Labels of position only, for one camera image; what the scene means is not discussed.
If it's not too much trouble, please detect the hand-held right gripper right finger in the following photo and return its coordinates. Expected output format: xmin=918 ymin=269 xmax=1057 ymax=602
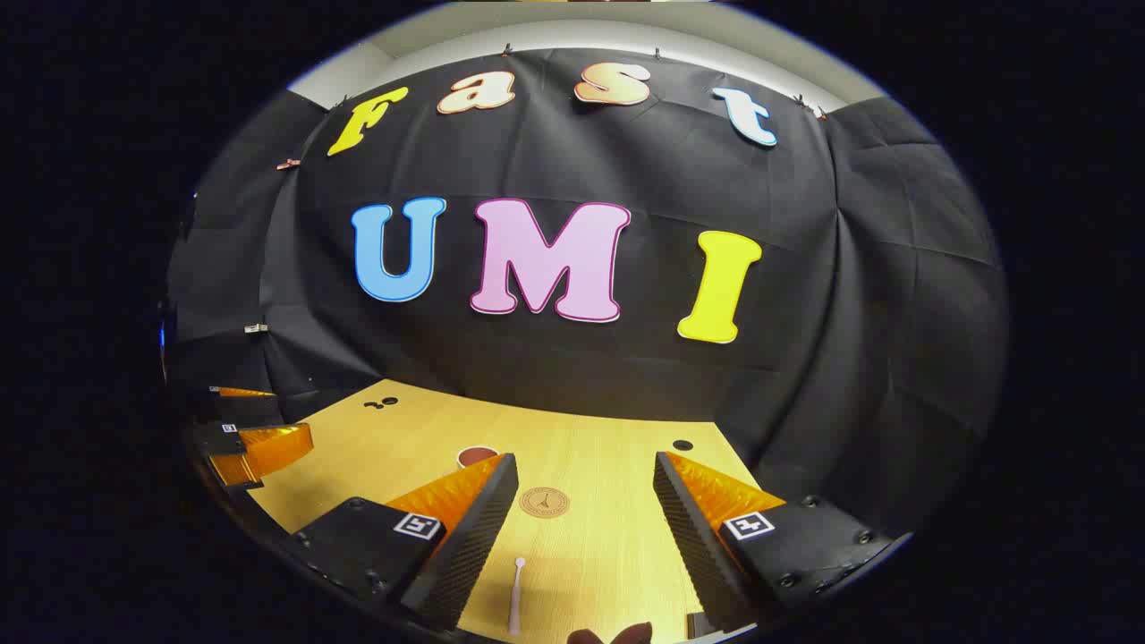
xmin=653 ymin=450 xmax=897 ymax=636

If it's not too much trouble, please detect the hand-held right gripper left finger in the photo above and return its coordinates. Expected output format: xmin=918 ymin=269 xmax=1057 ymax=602
xmin=286 ymin=452 xmax=522 ymax=634

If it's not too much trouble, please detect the round wooden coaster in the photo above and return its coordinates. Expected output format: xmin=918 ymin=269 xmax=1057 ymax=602
xmin=519 ymin=486 xmax=572 ymax=519

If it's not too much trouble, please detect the pink toothbrush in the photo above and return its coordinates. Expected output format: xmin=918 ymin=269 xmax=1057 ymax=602
xmin=507 ymin=556 xmax=529 ymax=636

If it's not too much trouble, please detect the wooden desktop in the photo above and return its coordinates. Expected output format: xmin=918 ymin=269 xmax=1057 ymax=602
xmin=246 ymin=378 xmax=761 ymax=644

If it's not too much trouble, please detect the black backdrop cloth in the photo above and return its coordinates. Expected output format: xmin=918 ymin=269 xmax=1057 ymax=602
xmin=165 ymin=47 xmax=1012 ymax=538

